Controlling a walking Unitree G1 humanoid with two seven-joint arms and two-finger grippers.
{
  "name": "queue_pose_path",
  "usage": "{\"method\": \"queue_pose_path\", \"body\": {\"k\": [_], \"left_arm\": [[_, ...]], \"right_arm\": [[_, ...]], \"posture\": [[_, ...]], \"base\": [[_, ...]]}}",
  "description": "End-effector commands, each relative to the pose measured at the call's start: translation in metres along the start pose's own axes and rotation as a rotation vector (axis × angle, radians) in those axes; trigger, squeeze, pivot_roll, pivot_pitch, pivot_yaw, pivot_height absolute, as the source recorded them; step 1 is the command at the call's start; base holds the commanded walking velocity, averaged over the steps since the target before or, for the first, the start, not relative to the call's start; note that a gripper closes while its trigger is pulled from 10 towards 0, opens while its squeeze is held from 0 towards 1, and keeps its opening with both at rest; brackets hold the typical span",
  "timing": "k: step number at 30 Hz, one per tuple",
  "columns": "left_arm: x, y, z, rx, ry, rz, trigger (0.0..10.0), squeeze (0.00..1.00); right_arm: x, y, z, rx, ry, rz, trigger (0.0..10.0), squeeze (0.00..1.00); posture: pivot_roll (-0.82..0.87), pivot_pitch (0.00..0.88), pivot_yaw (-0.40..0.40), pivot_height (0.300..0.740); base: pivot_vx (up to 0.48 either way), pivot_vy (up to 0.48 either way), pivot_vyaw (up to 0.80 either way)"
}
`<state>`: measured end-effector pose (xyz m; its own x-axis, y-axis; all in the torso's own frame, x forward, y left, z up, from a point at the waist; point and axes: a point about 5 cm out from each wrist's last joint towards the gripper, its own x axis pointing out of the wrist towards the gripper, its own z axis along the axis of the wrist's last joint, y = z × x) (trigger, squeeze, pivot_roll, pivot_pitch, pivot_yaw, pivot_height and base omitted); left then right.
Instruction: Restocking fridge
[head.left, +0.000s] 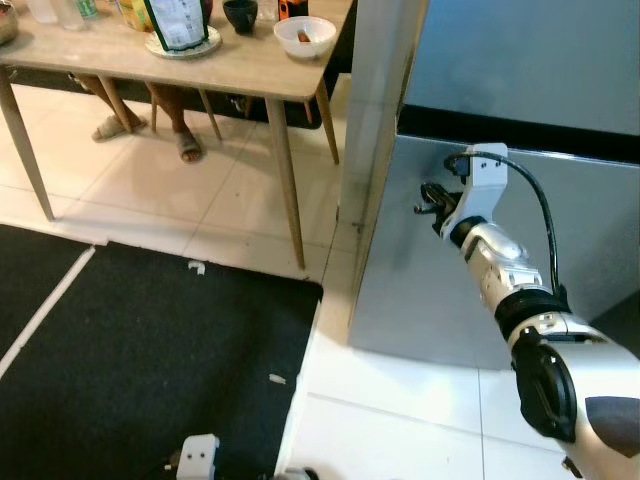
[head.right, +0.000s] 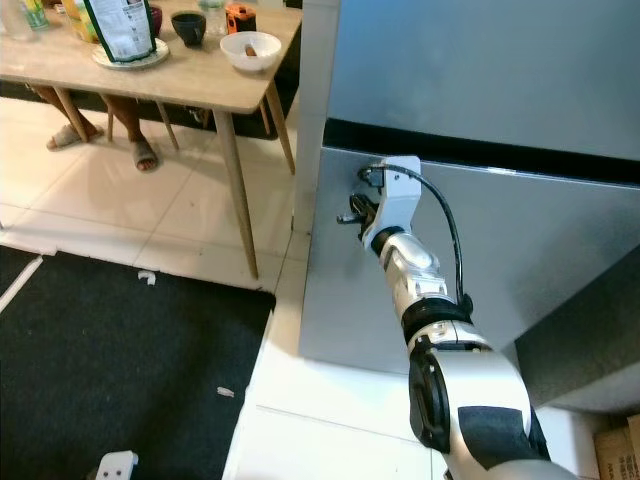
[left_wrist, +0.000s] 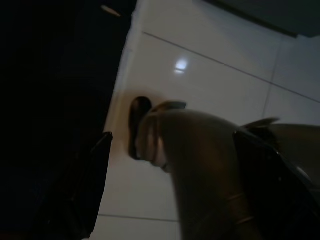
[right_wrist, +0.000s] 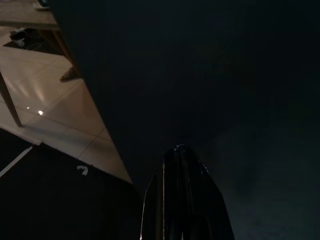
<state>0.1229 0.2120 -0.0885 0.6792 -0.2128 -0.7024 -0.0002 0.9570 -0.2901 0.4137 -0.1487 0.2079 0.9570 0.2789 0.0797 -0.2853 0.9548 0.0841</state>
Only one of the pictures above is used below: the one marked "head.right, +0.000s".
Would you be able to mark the yellow green paper cup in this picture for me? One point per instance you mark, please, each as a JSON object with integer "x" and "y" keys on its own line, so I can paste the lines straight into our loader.
{"x": 35, "y": 12}

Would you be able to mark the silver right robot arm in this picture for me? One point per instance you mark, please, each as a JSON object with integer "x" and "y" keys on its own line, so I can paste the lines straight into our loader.
{"x": 480, "y": 400}

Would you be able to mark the small black bowl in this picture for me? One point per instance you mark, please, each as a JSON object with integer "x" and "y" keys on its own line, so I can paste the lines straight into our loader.
{"x": 189, "y": 27}

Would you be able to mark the light wooden dining table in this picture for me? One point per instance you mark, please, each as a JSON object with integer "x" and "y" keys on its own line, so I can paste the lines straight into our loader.
{"x": 210, "y": 85}

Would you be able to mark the grey sandal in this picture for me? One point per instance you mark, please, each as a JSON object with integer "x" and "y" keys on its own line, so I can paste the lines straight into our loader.
{"x": 145, "y": 157}
{"x": 72, "y": 138}

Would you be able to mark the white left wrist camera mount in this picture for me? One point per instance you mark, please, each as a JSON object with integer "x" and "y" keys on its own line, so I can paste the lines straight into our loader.
{"x": 120, "y": 468}

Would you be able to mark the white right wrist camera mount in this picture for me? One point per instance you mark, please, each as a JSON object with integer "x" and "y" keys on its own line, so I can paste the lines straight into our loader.
{"x": 402, "y": 195}

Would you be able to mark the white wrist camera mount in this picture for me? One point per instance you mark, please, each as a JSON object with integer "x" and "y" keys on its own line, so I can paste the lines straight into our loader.
{"x": 402, "y": 195}
{"x": 120, "y": 468}

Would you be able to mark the person in blue shirt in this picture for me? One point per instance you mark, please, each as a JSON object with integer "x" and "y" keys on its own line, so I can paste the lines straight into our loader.
{"x": 125, "y": 115}

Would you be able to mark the white bowl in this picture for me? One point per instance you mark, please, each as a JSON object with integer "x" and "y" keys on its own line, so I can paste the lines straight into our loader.
{"x": 235, "y": 58}

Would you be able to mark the green white snack bag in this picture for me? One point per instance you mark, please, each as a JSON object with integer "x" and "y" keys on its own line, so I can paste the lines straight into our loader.
{"x": 120, "y": 30}

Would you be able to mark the orange and black device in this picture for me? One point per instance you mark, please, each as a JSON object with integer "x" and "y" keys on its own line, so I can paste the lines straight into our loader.
{"x": 240, "y": 17}

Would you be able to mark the brown cardboard box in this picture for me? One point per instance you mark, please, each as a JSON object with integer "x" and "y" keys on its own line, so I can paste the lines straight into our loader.
{"x": 618, "y": 455}

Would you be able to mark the brown sausage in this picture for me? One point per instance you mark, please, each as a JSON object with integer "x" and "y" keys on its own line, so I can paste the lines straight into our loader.
{"x": 251, "y": 49}

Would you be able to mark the yellow orange package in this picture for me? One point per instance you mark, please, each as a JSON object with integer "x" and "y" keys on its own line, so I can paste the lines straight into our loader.
{"x": 74, "y": 18}

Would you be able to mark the short white tape strip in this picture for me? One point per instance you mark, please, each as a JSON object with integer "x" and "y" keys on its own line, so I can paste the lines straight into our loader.
{"x": 226, "y": 392}

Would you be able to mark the floral patterned plate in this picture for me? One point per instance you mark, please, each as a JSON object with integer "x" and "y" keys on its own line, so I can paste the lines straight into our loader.
{"x": 130, "y": 65}

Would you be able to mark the large black floor mat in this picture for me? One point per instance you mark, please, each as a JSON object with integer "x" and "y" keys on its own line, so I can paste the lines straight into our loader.
{"x": 120, "y": 380}

